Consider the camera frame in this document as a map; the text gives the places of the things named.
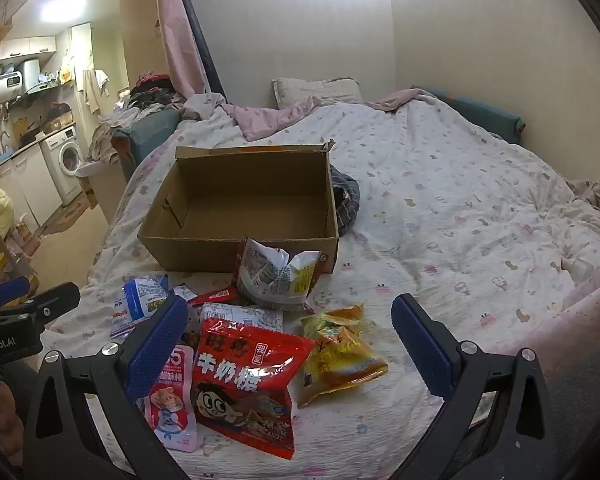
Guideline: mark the teal bolster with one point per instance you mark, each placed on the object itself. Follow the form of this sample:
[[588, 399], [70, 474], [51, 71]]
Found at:
[[485, 117]]

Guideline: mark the small red packet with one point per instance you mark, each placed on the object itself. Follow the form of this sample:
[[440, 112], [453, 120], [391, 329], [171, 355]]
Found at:
[[215, 295]]

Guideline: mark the yellow snack bag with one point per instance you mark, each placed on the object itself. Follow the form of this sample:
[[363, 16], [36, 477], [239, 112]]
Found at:
[[340, 360]]

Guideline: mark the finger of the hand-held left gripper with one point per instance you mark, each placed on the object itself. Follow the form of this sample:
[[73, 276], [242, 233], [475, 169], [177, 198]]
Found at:
[[5, 291], [50, 301]]

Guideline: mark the white plastic basin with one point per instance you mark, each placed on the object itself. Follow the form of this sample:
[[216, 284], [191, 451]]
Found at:
[[87, 170]]

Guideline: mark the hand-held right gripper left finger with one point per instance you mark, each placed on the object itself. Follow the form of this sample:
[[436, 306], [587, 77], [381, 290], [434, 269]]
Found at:
[[155, 345]]

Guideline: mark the pink bed sheet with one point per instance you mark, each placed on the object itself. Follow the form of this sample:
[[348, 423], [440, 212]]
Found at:
[[580, 310]]

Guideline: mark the pink blanket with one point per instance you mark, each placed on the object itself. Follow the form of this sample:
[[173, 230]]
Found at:
[[265, 117]]

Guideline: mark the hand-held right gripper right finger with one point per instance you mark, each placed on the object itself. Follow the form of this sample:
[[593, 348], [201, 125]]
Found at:
[[420, 345]]

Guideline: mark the dark striped cloth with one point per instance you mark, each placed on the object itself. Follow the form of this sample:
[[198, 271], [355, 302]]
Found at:
[[347, 200]]

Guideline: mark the pink white packet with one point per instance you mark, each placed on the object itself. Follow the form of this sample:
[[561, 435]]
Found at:
[[172, 420]]

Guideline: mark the white washing machine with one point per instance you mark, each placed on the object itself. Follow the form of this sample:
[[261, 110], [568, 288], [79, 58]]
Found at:
[[65, 160]]

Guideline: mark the pale pillow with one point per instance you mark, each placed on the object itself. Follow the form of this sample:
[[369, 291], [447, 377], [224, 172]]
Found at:
[[310, 90]]

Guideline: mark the teal cushion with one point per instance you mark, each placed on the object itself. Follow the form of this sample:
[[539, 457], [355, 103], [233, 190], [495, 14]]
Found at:
[[150, 130]]

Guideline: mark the white floor cabinet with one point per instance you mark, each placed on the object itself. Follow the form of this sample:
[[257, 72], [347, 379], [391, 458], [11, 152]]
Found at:
[[30, 185]]

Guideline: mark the white wall cabinet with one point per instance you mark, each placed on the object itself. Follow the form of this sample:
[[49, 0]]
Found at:
[[27, 47]]

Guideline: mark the cardboard box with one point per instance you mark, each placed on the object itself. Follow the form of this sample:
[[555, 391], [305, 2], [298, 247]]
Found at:
[[190, 255]]

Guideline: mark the brown floor mat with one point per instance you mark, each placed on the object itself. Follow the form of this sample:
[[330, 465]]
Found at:
[[72, 215]]

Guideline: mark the white grey printed packet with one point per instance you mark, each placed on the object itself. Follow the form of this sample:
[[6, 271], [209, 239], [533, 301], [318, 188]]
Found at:
[[250, 317]]

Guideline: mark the red candy bag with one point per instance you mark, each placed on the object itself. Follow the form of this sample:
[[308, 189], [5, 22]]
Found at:
[[240, 385]]

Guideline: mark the black bed post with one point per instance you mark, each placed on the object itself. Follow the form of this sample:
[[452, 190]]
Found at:
[[200, 35]]

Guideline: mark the hanging white towel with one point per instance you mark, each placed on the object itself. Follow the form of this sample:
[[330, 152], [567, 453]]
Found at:
[[94, 87]]

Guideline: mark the pink curtain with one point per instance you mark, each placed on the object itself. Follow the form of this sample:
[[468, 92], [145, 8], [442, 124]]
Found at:
[[177, 35]]

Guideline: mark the white chips bag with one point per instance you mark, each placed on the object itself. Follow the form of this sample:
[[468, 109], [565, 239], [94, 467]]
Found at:
[[270, 275]]

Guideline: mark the pile of clothes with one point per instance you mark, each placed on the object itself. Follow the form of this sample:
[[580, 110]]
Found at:
[[150, 91]]

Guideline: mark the white water heater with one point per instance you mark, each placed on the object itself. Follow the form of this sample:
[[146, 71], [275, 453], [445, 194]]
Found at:
[[0, 91]]

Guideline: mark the light blue white packet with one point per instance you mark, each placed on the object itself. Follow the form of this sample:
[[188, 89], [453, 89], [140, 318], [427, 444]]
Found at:
[[140, 300]]

